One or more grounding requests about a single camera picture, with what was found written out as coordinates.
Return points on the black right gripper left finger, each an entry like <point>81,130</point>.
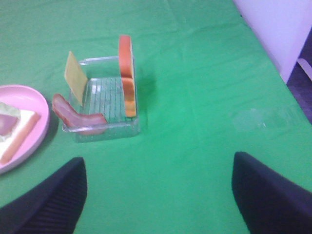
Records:
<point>52,207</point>

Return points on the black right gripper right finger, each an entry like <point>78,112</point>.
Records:
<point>268,202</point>

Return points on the bread slice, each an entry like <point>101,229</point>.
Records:
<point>126,65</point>
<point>11,143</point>

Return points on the bacon strip tray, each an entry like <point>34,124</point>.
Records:
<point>7,124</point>
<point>71,118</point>

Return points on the green lettuce leaf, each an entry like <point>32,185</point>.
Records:
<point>8,110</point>

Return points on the yellow cheese slice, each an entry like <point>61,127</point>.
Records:
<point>75,77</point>

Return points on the pink round plate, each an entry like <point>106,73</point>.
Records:
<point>25,97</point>

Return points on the clear right plastic tray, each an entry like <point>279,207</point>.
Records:
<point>103,94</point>

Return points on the green tablecloth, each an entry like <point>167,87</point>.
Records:
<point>206,89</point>

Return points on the white cabinet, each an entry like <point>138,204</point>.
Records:
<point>282,27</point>

